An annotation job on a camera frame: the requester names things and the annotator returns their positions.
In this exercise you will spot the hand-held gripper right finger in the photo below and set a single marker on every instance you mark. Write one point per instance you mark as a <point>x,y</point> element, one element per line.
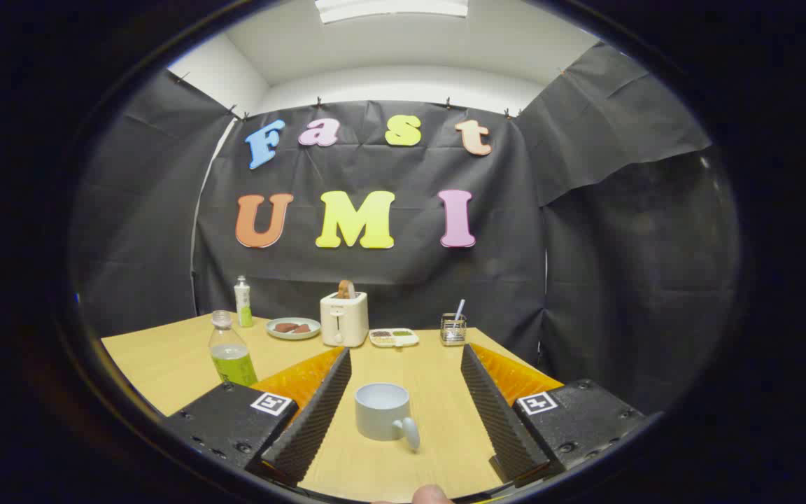
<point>497,413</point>

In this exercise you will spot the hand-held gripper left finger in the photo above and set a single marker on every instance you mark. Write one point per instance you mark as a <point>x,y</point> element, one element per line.
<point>319,413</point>

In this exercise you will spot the pale grey cup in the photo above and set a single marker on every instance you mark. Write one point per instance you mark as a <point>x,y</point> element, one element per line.
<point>380,416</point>

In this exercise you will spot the green juice bottle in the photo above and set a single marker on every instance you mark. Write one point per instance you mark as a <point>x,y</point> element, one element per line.
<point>232,365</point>

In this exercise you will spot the small white green bottle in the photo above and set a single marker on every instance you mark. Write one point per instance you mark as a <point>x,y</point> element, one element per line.
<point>243,304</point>

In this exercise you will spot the pale green plate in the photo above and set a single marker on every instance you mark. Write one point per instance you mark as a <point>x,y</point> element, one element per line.
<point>293,334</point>

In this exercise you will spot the brown bread slice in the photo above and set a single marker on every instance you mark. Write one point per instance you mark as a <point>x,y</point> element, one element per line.
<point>284,327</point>
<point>303,329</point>

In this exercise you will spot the white toaster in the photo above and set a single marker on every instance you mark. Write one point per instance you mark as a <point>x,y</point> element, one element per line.
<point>344,322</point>

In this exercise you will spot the white divided snack tray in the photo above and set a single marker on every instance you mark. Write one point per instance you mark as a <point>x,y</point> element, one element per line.
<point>394,341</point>

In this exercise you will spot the white straw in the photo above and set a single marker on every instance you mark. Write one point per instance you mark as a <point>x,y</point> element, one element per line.
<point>460,308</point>

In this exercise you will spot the toast slice in toaster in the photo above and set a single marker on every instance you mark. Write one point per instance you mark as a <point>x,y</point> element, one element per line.
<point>345,288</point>

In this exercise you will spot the black backdrop cloth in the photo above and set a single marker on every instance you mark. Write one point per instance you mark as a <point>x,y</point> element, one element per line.
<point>389,273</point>

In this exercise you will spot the wooden table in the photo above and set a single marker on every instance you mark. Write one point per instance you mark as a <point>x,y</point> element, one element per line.
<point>165,364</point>

